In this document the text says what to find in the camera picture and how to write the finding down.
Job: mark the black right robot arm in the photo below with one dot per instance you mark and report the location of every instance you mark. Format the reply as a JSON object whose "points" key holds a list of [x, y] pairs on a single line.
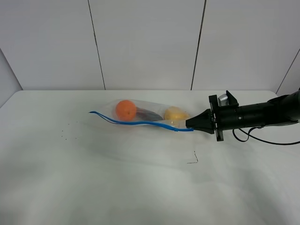
{"points": [[280, 111]]}

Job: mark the yellow pear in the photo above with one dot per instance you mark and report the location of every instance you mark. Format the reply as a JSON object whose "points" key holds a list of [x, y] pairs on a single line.
{"points": [[175, 113]]}

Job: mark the clear zip bag blue seal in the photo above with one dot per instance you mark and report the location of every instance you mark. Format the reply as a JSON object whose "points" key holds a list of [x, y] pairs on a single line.
{"points": [[107, 112]]}

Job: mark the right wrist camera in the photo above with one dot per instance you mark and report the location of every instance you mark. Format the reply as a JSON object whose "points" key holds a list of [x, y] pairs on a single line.
{"points": [[227, 99]]}

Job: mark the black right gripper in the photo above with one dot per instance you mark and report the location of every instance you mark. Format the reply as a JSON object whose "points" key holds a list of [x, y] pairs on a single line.
{"points": [[219, 116]]}

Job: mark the dark purple eggplant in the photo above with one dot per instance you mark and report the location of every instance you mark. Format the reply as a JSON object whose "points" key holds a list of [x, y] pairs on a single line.
{"points": [[146, 115]]}

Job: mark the orange fruit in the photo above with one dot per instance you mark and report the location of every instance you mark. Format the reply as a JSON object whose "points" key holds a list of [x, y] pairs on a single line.
{"points": [[126, 110]]}

